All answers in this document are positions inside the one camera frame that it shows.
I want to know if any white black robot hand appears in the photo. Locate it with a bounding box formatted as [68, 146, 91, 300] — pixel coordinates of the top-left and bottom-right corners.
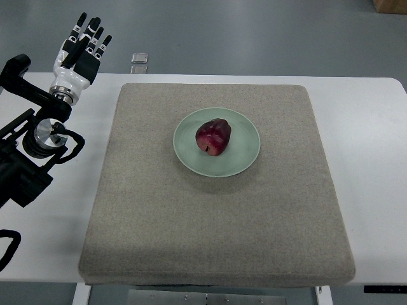
[49, 12, 112, 106]

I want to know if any red apple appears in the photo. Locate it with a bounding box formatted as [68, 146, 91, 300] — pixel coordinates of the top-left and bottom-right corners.
[195, 118, 231, 156]

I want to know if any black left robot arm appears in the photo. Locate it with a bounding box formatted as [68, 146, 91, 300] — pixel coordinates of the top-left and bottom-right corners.
[1, 54, 85, 207]

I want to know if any lower floor outlet plate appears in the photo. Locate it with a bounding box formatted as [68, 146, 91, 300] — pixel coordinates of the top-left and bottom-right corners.
[130, 65, 148, 74]

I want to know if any light green plate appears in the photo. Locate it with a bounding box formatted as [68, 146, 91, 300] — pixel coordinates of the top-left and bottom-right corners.
[173, 107, 261, 177]

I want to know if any beige fabric cushion mat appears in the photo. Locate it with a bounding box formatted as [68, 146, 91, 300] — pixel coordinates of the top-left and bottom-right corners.
[78, 83, 355, 287]

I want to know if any cardboard box corner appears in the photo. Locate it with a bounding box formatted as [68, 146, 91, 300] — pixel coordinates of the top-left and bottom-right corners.
[373, 0, 407, 15]

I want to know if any black table control panel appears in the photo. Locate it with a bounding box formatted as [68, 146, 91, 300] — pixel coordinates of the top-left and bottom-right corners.
[363, 285, 406, 294]

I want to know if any black braided cable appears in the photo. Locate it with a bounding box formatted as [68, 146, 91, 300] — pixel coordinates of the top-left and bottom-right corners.
[0, 228, 22, 271]

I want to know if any white table leg frame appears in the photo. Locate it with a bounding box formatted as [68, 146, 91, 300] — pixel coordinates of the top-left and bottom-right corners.
[71, 283, 92, 305]

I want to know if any metal bracket under table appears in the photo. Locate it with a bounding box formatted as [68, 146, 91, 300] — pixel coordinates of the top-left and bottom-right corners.
[127, 289, 287, 305]

